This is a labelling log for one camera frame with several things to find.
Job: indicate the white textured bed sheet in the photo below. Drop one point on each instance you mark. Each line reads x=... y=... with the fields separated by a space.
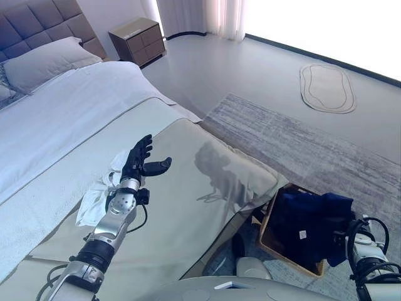
x=47 y=213

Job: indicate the white duvet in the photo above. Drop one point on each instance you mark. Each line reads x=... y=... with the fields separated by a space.
x=62 y=113

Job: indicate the patterned grey pillow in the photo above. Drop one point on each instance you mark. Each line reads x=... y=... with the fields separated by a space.
x=6 y=87

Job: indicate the white garment with blue tag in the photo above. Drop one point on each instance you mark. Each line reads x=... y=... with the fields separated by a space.
x=91 y=203

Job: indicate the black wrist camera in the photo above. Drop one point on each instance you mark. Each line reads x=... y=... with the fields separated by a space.
x=143 y=196
x=340 y=240

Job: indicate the black garment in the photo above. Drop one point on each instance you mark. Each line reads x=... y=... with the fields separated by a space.
x=291 y=241

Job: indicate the brown padded headboard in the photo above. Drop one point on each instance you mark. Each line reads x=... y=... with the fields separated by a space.
x=37 y=28

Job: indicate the bed with beige cover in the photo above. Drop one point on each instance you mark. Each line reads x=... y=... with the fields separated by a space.
x=188 y=219

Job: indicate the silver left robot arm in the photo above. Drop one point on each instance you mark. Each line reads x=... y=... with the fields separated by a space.
x=109 y=222

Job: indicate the small oval beige rug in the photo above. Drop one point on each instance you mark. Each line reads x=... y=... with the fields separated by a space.
x=327 y=89

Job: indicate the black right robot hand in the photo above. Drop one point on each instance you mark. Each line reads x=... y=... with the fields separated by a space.
x=355 y=225

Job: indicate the navy blue garment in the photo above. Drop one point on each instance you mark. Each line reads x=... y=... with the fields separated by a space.
x=338 y=213

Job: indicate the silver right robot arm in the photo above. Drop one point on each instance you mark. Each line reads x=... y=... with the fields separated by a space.
x=369 y=260

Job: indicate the woven wicker basket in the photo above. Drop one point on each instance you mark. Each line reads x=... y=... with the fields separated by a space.
x=266 y=232

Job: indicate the sheer white curtain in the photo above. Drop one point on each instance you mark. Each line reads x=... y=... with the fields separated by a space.
x=219 y=15

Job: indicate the plain light grey pillow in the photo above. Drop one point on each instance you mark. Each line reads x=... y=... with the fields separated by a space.
x=50 y=62

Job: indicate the grey robot torso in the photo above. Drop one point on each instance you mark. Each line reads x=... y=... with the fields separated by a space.
x=250 y=291

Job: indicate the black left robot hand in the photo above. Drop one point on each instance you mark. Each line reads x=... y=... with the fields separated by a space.
x=134 y=166

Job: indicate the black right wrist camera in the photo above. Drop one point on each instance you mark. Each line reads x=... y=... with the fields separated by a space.
x=340 y=240

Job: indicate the silver right robot leg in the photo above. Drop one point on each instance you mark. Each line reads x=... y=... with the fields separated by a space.
x=253 y=266

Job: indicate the brown wooden nightstand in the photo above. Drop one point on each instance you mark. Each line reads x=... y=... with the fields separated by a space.
x=138 y=40

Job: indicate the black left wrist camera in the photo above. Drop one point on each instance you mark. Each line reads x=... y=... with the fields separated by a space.
x=143 y=196

